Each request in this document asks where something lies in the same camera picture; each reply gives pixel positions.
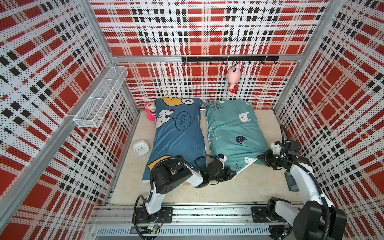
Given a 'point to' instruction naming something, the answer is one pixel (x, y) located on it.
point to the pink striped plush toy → (150, 109)
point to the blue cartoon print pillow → (178, 132)
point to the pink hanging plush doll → (233, 75)
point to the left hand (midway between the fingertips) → (238, 173)
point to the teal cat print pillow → (234, 131)
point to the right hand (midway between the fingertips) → (259, 156)
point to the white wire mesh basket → (92, 112)
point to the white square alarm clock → (141, 148)
